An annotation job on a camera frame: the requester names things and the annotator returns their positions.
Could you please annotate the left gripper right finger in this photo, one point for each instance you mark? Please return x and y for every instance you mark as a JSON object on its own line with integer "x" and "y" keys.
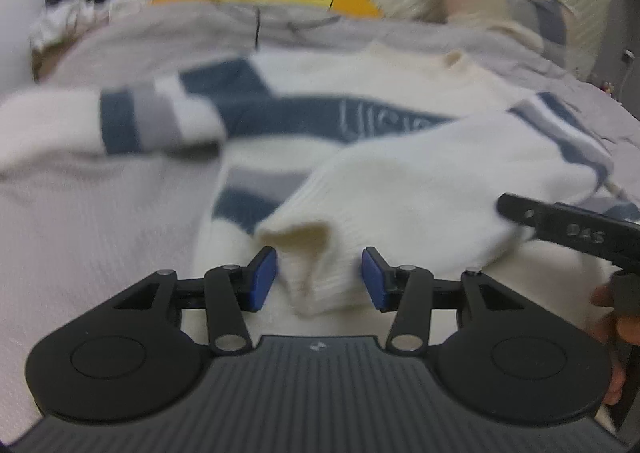
{"x": 492, "y": 349}

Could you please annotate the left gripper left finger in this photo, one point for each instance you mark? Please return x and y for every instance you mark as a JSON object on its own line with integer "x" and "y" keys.
{"x": 148, "y": 346}

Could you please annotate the white striped knit sweater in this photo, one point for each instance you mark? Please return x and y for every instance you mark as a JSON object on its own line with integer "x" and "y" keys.
{"x": 350, "y": 172}

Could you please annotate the white clothes pile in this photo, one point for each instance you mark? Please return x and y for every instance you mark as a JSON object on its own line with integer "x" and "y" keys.
{"x": 70, "y": 19}

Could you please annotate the person's right hand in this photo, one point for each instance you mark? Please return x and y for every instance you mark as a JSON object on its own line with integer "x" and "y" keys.
{"x": 607, "y": 330}

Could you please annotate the grey bed duvet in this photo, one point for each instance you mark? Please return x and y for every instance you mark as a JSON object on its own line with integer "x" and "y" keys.
{"x": 100, "y": 232}

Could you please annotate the small items on nightstand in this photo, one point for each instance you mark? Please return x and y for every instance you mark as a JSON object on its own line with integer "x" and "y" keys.
{"x": 607, "y": 87}

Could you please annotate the plaid beige grey pillow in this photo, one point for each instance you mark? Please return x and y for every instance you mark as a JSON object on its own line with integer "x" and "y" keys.
{"x": 544, "y": 26}

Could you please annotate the white charger with cable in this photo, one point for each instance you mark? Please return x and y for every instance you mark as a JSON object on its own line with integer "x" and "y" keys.
{"x": 628, "y": 59}

